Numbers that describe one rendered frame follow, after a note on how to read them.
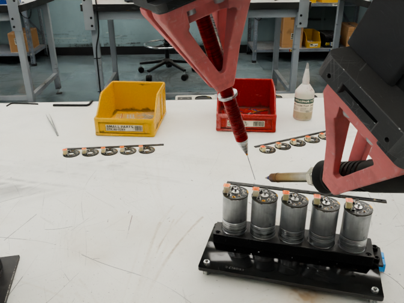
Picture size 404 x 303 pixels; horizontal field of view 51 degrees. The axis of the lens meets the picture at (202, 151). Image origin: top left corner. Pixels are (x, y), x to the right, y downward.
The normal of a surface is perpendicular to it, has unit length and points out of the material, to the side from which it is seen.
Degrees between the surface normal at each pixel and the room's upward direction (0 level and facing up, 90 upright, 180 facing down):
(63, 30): 90
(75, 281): 0
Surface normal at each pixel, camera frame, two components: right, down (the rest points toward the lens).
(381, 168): -0.89, 0.44
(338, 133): 0.51, 0.48
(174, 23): 0.46, 0.65
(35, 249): 0.00, -0.90
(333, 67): -0.86, 0.23
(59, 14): 0.04, 0.43
